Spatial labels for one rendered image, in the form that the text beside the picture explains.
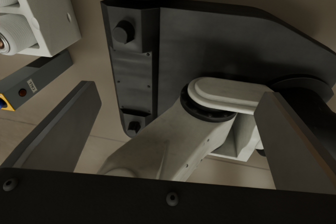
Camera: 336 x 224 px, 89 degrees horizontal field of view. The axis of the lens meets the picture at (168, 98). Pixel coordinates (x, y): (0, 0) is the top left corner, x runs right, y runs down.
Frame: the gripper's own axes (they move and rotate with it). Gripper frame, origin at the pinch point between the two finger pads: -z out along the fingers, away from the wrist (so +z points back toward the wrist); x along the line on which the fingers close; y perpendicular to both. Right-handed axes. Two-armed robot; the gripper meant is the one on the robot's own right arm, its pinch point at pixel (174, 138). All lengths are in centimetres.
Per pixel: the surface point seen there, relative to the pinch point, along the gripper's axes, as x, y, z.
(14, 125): 113, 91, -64
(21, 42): 45, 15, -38
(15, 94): 51, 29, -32
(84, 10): 35, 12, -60
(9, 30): 45, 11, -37
